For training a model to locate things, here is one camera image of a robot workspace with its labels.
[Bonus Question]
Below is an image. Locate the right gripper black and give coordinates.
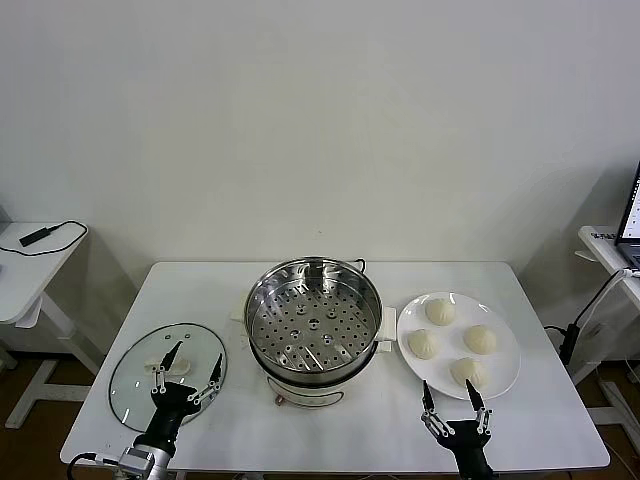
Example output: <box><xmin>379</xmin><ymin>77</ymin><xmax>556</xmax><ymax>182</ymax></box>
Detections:
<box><xmin>421</xmin><ymin>378</ymin><xmax>497</xmax><ymax>480</ymax></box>

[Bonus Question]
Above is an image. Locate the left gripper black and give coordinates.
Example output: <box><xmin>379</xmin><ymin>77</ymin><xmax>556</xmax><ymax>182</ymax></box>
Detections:
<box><xmin>133</xmin><ymin>340</ymin><xmax>225</xmax><ymax>455</ymax></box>

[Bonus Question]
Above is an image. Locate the white steamed baozi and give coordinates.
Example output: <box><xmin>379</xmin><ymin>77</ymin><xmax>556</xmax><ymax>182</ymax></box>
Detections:
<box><xmin>407</xmin><ymin>329</ymin><xmax>441</xmax><ymax>361</ymax></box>
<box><xmin>463</xmin><ymin>324</ymin><xmax>499</xmax><ymax>355</ymax></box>
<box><xmin>424</xmin><ymin>298</ymin><xmax>457</xmax><ymax>327</ymax></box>
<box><xmin>450</xmin><ymin>357</ymin><xmax>490</xmax><ymax>390</ymax></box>

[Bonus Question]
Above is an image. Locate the round glass pot lid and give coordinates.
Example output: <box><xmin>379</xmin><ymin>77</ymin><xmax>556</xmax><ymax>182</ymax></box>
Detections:
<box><xmin>108</xmin><ymin>322</ymin><xmax>229</xmax><ymax>432</ymax></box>

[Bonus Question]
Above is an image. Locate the stainless steel steamer pot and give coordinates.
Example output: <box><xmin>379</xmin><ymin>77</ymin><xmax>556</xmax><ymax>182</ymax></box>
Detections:
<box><xmin>228</xmin><ymin>289</ymin><xmax>399</xmax><ymax>407</ymax></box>

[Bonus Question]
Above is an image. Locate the stainless steel steamer basket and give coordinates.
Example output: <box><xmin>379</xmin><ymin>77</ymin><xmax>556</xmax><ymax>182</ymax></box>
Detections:
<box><xmin>243</xmin><ymin>256</ymin><xmax>384</xmax><ymax>374</ymax></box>

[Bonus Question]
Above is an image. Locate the white round plate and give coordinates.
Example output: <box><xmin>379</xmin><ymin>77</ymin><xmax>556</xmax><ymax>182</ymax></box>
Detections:
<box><xmin>396</xmin><ymin>291</ymin><xmax>522</xmax><ymax>401</ymax></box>

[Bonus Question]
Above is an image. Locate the white side table with adapter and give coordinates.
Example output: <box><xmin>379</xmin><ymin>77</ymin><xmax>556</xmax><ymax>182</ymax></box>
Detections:
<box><xmin>0</xmin><ymin>221</ymin><xmax>104</xmax><ymax>429</ymax></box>

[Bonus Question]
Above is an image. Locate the black power adapter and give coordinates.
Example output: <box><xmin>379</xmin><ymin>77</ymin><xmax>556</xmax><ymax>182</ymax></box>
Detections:
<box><xmin>18</xmin><ymin>227</ymin><xmax>54</xmax><ymax>247</ymax></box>

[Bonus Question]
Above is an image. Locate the white side table with laptop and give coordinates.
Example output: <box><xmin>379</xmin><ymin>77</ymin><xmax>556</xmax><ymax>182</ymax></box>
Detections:
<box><xmin>569</xmin><ymin>224</ymin><xmax>640</xmax><ymax>426</ymax></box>

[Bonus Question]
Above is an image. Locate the open laptop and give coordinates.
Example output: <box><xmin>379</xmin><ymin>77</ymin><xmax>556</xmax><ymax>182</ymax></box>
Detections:
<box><xmin>615</xmin><ymin>159</ymin><xmax>640</xmax><ymax>269</ymax></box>

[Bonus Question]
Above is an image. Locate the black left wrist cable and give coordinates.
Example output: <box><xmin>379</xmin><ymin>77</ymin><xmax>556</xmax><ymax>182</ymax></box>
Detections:
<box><xmin>66</xmin><ymin>451</ymin><xmax>121</xmax><ymax>480</ymax></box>

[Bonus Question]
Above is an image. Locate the black cable with plug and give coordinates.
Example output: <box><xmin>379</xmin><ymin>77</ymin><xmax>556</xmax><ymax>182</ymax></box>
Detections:
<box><xmin>543</xmin><ymin>272</ymin><xmax>624</xmax><ymax>366</ymax></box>

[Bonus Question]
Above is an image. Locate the black adapter cable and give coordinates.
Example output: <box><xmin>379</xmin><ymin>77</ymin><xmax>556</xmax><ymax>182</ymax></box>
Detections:
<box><xmin>0</xmin><ymin>219</ymin><xmax>89</xmax><ymax>259</ymax></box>

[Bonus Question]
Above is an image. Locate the white cable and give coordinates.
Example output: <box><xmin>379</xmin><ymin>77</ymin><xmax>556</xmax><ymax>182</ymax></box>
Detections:
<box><xmin>582</xmin><ymin>267</ymin><xmax>640</xmax><ymax>326</ymax></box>

